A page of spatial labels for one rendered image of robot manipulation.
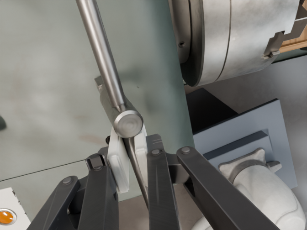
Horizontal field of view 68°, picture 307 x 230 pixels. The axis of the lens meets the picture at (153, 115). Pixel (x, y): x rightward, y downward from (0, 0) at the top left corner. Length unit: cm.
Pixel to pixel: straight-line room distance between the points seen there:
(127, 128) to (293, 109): 190
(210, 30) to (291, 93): 169
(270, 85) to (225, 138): 99
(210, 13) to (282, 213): 61
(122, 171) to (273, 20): 27
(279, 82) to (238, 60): 153
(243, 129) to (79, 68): 77
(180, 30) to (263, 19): 11
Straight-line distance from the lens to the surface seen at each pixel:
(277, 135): 103
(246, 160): 92
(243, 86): 175
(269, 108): 97
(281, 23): 35
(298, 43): 77
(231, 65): 36
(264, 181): 83
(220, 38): 32
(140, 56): 26
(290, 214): 78
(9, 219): 39
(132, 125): 16
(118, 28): 26
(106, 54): 16
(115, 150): 16
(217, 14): 30
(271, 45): 38
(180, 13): 34
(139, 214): 209
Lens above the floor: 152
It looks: 69 degrees down
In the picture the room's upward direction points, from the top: 163 degrees clockwise
